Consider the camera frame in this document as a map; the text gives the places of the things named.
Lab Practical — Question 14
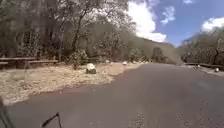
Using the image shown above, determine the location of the green bush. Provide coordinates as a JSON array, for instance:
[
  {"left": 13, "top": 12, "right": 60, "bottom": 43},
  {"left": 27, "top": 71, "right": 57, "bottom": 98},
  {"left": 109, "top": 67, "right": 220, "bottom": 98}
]
[{"left": 68, "top": 49, "right": 89, "bottom": 70}]

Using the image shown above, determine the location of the wooded hill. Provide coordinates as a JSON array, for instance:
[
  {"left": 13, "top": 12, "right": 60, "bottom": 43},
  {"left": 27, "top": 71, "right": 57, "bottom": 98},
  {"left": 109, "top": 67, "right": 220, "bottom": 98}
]
[{"left": 99, "top": 22, "right": 185, "bottom": 66}]

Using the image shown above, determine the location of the grey asphalt road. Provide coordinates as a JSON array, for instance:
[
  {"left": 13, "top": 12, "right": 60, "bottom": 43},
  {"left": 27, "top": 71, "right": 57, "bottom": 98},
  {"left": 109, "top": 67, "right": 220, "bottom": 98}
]
[{"left": 0, "top": 62, "right": 224, "bottom": 128}]

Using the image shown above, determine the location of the dry grass verge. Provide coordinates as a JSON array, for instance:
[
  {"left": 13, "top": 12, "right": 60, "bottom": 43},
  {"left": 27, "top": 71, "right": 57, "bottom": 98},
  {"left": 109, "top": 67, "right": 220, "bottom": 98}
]
[{"left": 0, "top": 61, "right": 145, "bottom": 106}]

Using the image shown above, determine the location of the wood of tall trees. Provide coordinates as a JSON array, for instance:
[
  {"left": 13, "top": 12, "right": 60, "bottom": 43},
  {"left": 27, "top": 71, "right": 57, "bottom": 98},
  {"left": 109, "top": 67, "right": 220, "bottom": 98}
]
[{"left": 0, "top": 0, "right": 138, "bottom": 66}]

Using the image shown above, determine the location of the low wooden fence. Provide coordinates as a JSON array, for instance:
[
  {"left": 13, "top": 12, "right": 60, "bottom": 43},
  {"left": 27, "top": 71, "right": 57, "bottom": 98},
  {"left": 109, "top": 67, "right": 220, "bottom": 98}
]
[{"left": 0, "top": 56, "right": 60, "bottom": 70}]

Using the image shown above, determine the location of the robot's own part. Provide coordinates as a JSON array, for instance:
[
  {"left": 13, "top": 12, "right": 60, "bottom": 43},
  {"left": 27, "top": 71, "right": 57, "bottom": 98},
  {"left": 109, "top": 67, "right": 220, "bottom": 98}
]
[{"left": 41, "top": 112, "right": 63, "bottom": 128}]

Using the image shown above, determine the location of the roadside guard rail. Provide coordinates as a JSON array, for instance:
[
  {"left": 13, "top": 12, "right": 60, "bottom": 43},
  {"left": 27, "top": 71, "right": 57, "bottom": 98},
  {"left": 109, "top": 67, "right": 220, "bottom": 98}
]
[{"left": 183, "top": 62, "right": 224, "bottom": 72}]

